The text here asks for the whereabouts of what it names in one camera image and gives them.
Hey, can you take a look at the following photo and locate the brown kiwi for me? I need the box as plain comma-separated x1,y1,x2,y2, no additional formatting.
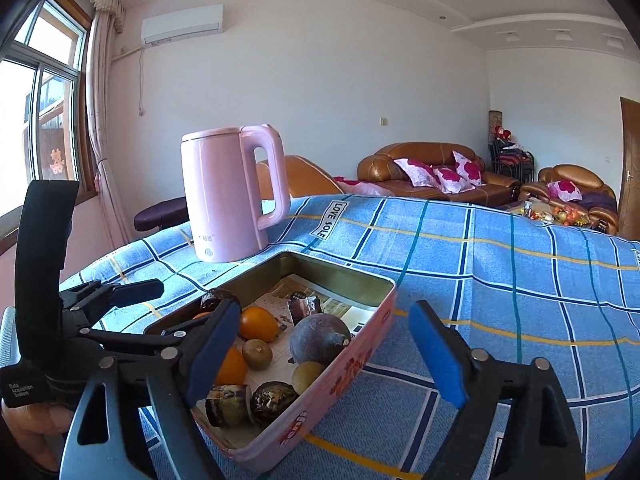
242,339,273,371

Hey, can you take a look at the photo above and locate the brown wooden door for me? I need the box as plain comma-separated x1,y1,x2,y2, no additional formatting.
618,96,640,241

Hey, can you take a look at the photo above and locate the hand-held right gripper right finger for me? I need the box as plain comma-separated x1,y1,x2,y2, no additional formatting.
408,300,587,480

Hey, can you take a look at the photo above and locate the dark chocolate ball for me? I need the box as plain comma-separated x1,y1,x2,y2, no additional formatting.
249,381,300,427

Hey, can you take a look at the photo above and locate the white wall pipe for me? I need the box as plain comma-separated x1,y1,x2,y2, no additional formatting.
111,45,147,116

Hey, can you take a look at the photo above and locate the white red floral pillow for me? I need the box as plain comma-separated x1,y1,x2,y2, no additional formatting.
452,150,483,186
393,158,441,187
432,166,476,194
546,179,583,201

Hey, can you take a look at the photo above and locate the printed paper leaflet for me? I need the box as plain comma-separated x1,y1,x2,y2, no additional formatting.
240,274,381,401

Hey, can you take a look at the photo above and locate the coffee table with snacks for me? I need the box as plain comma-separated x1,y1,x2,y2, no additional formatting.
505,200,608,233

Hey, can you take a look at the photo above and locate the brown leather armchair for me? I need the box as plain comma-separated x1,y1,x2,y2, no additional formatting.
256,155,346,201
518,164,619,236

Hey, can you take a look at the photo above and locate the dark round passion fruit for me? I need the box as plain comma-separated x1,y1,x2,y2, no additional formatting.
289,313,352,365

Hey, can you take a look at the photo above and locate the white air conditioner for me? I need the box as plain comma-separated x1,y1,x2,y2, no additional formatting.
141,4,224,46

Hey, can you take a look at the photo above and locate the pale round fruit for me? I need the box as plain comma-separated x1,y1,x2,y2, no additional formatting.
291,361,327,396

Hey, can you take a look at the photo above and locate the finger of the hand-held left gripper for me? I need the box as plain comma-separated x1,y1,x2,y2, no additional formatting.
76,309,217,357
59,279,165,322

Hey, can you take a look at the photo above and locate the pink electric kettle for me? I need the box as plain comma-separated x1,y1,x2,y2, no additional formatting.
180,123,292,264

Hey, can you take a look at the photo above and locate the dark purple round stool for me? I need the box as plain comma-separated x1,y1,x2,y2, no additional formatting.
133,197,191,232

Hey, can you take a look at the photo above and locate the pink floral cushion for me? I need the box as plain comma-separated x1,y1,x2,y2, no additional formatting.
332,176,388,196

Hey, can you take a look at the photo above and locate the brown leather sofa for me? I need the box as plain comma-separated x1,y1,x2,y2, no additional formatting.
357,142,521,207

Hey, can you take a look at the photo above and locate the purple blanket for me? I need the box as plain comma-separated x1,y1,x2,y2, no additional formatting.
580,191,617,211

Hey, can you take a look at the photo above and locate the stack of dark chairs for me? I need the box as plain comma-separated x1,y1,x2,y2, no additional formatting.
489,140,536,181

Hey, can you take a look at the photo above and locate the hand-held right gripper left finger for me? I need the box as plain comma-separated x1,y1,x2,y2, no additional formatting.
59,299,243,480

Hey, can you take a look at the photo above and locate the pink curtain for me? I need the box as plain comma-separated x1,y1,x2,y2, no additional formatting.
75,0,131,251

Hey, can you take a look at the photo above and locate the blue plaid tablecloth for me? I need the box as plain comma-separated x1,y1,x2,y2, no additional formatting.
57,192,640,480

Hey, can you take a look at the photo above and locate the person's left hand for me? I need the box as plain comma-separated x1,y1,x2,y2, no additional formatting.
1,402,77,472

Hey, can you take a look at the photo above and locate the pink biscuit tin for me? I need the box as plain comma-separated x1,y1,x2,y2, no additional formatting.
142,249,398,473

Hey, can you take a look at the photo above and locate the window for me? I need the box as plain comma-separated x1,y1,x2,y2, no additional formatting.
0,0,93,241

